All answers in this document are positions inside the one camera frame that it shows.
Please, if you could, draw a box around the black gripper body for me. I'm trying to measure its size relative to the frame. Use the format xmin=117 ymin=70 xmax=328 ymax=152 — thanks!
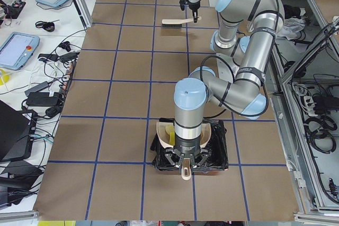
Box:
xmin=165 ymin=137 xmax=210 ymax=169
xmin=179 ymin=0 xmax=200 ymax=12

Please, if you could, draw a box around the yellow green sponge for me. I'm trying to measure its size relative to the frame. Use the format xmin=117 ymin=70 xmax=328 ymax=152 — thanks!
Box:
xmin=169 ymin=132 xmax=175 ymax=146

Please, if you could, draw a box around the pale banana peel piece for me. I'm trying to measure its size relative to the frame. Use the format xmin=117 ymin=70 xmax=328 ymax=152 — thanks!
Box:
xmin=165 ymin=125 xmax=175 ymax=135

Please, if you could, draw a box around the white plastic dustpan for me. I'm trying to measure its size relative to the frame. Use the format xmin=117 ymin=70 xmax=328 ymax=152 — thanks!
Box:
xmin=155 ymin=121 xmax=212 ymax=180

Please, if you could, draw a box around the white hand brush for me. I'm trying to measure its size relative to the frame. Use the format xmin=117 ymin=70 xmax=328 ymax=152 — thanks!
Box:
xmin=162 ymin=16 xmax=202 ymax=28

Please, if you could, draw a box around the pink bin with black bag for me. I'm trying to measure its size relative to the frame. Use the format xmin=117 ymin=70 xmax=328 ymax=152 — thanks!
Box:
xmin=150 ymin=118 xmax=228 ymax=173

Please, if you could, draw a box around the power strip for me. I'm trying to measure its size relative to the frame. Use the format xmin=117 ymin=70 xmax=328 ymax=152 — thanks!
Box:
xmin=59 ymin=60 xmax=76 ymax=98

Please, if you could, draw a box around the black power adapter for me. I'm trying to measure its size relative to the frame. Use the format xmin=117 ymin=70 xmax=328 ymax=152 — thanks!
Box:
xmin=26 ymin=92 xmax=63 ymax=107

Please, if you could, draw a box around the black laptop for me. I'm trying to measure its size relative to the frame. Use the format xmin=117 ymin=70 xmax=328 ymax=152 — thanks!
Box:
xmin=1 ymin=102 xmax=37 ymax=162

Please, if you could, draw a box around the blue teach pendant near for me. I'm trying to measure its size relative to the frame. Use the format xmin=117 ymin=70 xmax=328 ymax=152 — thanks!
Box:
xmin=1 ymin=32 xmax=40 ymax=70

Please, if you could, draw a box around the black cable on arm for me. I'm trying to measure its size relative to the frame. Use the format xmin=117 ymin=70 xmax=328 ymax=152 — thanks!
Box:
xmin=200 ymin=0 xmax=281 ymax=121

